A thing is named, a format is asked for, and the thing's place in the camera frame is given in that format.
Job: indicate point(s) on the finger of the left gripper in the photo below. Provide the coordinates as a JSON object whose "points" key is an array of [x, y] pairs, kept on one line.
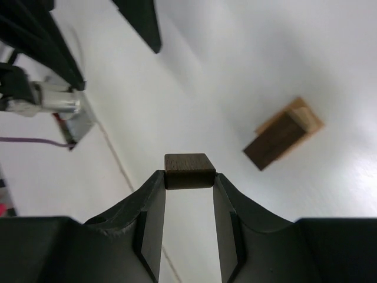
{"points": [[142, 16]]}

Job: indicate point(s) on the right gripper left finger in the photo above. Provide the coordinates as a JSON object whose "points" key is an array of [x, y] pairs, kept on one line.
{"points": [[122, 244]]}

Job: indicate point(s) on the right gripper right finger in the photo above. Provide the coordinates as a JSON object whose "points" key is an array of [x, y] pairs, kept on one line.
{"points": [[255, 245]]}

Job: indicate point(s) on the small dark wood cube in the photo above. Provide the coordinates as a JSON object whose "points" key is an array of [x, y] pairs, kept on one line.
{"points": [[188, 171]]}

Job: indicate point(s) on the dark wood arch block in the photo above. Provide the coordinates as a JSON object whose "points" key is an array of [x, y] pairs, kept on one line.
{"points": [[274, 141]]}

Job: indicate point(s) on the light brown block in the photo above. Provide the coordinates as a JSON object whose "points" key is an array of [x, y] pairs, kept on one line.
{"points": [[304, 119]]}

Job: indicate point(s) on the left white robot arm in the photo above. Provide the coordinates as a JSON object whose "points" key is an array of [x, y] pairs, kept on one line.
{"points": [[67, 51]]}

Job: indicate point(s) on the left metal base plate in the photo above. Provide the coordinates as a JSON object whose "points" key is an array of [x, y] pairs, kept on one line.
{"points": [[75, 127]]}

